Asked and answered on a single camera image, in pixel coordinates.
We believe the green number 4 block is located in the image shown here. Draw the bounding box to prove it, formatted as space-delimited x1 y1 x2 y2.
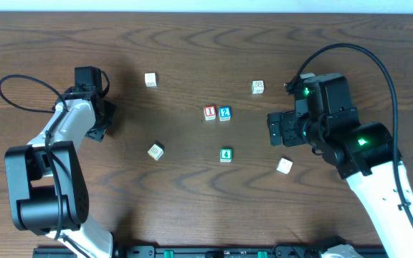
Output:
220 148 232 163

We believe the yellow W O block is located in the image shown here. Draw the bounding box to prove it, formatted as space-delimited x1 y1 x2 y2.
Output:
148 143 164 161

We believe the white block lower right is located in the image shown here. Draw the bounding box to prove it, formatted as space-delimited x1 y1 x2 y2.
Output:
276 158 293 174

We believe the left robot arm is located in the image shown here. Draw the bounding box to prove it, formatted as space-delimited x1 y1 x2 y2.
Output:
4 66 127 257

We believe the white block upper left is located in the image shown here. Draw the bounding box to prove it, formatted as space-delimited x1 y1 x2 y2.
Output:
145 72 157 87

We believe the white block green R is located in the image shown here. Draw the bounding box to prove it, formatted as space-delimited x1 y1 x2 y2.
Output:
252 80 265 95

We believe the blue number 2 block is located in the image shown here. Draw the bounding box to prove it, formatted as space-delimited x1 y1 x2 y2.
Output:
219 106 232 122

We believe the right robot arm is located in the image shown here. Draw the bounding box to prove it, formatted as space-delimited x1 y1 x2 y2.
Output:
267 73 413 257

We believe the red letter I block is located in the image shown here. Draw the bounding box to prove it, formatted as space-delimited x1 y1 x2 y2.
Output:
204 105 217 120

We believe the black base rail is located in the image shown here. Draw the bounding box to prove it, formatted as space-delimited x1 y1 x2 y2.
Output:
32 236 389 258

